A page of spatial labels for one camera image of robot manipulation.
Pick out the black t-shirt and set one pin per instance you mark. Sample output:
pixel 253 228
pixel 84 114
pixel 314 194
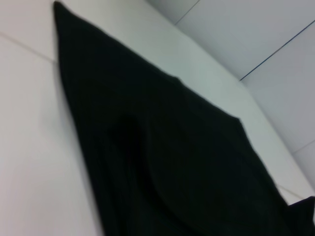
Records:
pixel 160 147

